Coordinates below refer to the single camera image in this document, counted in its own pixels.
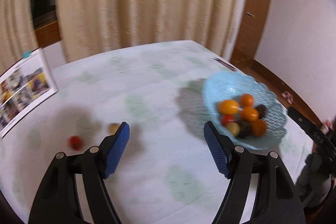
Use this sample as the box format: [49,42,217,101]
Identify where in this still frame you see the tan longan in basket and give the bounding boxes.
[225,122,240,137]

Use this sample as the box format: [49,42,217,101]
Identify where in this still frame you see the small red tomato in basket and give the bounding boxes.
[220,114,235,127]

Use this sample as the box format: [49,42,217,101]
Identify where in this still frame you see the yellow orange tomato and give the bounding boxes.
[218,100,240,115]

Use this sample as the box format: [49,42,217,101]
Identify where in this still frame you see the brown wooden door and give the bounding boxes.
[229,0,336,127]

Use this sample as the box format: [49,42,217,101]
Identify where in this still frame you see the orange kumquat middle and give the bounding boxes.
[240,107,259,122]

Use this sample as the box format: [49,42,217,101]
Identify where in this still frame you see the white green patterned tablecloth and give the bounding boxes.
[0,40,316,224]

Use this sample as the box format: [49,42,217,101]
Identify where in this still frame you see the orange kumquat top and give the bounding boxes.
[240,93,254,108]

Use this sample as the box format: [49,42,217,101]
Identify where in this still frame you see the dark lychee lower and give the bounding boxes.
[236,120,252,139]

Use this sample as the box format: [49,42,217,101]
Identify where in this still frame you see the light blue plastic basket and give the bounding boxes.
[203,71,286,150]

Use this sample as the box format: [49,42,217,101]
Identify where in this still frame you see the tan longan fruit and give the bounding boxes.
[108,123,120,135]

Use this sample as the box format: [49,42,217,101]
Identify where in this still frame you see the photo collage board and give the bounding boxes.
[1,48,58,137]

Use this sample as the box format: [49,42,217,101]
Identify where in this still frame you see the dark brown lychee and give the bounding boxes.
[255,105,267,119]

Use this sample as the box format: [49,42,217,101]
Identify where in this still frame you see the orange kumquat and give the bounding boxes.
[240,93,254,108]
[240,107,259,122]

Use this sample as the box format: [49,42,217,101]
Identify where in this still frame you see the beige curtain left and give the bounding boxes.
[0,0,39,73]

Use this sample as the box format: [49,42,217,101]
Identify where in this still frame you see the teal binder clip right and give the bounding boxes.
[22,51,31,59]

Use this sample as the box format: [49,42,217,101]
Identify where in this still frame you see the orange fruit right basket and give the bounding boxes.
[250,119,267,138]

